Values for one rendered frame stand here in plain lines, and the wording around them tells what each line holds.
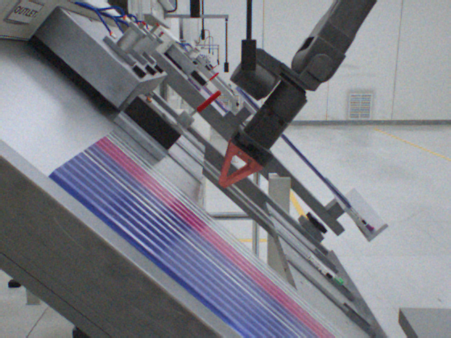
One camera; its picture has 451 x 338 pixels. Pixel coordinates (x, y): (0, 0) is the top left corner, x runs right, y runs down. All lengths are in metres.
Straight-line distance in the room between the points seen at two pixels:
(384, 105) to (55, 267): 8.72
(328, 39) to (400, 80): 8.27
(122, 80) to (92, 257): 0.34
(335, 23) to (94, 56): 0.38
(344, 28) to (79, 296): 0.59
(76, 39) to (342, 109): 8.21
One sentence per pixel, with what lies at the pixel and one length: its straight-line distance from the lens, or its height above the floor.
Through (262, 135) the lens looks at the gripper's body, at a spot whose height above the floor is 1.03.
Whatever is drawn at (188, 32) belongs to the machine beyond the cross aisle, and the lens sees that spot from 5.27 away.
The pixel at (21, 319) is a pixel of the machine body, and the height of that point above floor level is 0.62.
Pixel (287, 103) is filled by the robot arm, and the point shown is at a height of 1.08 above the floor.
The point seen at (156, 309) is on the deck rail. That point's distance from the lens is 0.33.
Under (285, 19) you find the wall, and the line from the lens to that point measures 8.49.
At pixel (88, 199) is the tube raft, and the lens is 0.34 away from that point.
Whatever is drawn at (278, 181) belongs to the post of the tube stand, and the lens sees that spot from 1.30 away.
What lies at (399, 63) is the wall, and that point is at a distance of 9.00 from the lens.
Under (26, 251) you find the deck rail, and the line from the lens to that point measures 0.33.
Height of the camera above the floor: 1.15
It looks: 13 degrees down
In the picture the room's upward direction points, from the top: straight up
